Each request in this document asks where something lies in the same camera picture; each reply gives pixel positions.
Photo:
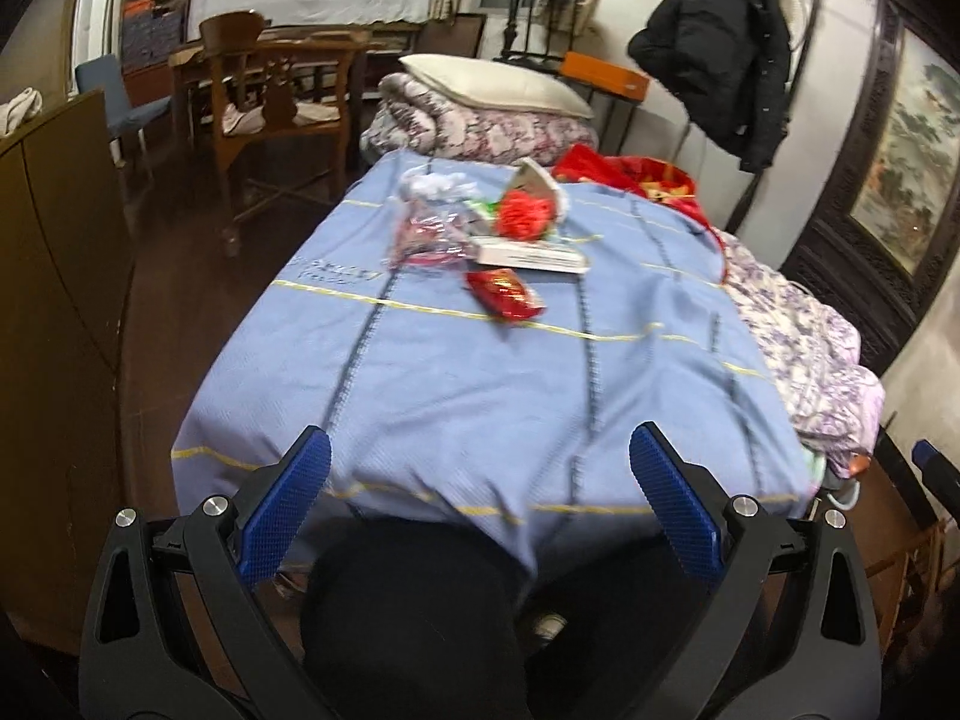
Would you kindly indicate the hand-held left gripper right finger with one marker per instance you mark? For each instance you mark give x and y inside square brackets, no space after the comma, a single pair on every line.
[671,499]

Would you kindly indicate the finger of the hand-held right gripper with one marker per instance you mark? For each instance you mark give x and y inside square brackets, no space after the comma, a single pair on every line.
[900,465]
[924,454]

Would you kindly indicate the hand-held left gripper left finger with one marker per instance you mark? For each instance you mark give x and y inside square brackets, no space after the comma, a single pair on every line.
[289,495]

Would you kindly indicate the red snack packet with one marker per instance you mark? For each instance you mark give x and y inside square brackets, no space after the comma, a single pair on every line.
[506,292]

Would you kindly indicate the clear plastic bag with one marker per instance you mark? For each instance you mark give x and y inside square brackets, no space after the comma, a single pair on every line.
[427,232]

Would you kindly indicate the red net bag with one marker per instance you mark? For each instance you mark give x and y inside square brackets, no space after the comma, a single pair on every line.
[525,214]

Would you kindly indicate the pastel floral quilt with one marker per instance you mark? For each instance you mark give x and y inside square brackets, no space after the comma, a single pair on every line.
[836,484]

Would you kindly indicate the person's right leg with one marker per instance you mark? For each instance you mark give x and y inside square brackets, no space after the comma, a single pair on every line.
[622,615]

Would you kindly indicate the person's leg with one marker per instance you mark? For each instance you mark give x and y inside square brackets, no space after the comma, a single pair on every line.
[412,615]
[622,615]

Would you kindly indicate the purple floral quilt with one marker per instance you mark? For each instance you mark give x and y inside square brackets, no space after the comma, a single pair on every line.
[802,360]

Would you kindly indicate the person's left leg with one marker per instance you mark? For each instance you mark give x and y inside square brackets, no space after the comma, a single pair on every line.
[412,615]

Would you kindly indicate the white shoe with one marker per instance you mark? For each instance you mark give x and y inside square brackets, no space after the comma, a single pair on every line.
[551,626]

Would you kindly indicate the blue checked bed sheet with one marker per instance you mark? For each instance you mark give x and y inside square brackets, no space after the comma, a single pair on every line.
[465,390]

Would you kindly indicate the carved framed painting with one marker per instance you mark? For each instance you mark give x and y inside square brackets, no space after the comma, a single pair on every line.
[832,240]

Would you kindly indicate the wooden cabinet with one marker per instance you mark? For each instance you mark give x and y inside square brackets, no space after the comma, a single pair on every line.
[60,315]

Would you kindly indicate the red patterned blanket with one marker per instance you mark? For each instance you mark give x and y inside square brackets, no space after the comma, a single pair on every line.
[645,172]

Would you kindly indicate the white seat cushion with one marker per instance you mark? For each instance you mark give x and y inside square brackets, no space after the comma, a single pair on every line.
[247,120]

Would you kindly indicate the wooden armchair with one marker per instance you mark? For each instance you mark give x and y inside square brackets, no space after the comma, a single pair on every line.
[277,101]

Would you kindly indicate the grey floral quilt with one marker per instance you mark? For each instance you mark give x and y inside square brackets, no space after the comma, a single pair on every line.
[465,135]

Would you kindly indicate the orange box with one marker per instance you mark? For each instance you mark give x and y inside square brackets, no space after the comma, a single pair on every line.
[600,73]

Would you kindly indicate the wooden table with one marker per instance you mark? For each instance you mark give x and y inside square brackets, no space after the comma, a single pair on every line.
[187,60]

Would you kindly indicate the blue chair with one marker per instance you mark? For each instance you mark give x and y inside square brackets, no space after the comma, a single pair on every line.
[101,82]

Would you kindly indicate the white pillow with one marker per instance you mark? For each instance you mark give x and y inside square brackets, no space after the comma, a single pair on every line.
[487,82]

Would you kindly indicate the black jacket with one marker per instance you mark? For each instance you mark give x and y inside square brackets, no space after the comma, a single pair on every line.
[712,37]

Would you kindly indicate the electric fan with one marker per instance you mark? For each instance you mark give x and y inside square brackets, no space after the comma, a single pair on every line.
[795,7]

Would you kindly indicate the white crumpled cloth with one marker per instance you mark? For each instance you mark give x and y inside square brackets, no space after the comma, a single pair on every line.
[19,109]

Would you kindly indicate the shelf with boxes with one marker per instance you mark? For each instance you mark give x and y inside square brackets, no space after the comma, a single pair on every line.
[150,30]

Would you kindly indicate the dark framed board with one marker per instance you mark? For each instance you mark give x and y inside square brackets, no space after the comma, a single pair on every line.
[454,37]

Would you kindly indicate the black metal bed frame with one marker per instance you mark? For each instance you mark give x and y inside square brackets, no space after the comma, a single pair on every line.
[814,30]

